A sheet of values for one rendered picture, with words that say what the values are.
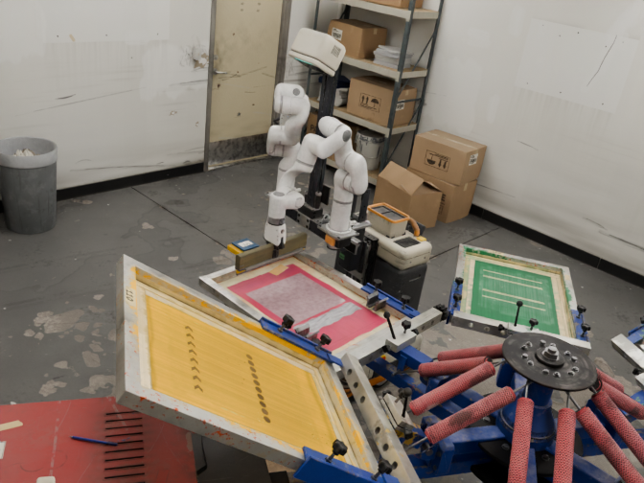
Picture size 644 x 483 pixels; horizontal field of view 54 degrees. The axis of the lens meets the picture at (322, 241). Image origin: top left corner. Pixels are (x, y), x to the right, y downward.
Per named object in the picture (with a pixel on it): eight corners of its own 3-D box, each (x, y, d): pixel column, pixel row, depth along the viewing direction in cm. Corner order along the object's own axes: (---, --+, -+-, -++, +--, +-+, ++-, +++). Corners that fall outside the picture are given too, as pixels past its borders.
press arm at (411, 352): (386, 353, 250) (388, 342, 248) (396, 347, 254) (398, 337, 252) (422, 376, 240) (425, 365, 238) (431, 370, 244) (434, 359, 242)
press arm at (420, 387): (271, 305, 294) (272, 294, 292) (281, 301, 298) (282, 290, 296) (508, 466, 222) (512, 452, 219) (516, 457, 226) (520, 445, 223)
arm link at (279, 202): (294, 186, 286) (307, 194, 280) (291, 207, 290) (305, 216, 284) (266, 191, 276) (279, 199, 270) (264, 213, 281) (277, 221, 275)
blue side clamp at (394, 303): (358, 298, 294) (360, 286, 291) (365, 295, 297) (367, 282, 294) (409, 329, 276) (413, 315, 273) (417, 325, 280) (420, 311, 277)
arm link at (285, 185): (318, 166, 279) (301, 211, 284) (300, 156, 287) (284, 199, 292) (304, 163, 273) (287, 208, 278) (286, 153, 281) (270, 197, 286)
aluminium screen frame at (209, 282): (198, 285, 284) (198, 277, 283) (292, 252, 324) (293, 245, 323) (324, 376, 239) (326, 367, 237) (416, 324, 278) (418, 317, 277)
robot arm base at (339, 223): (343, 220, 321) (348, 192, 315) (360, 231, 313) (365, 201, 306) (320, 226, 312) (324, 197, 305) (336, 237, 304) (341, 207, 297)
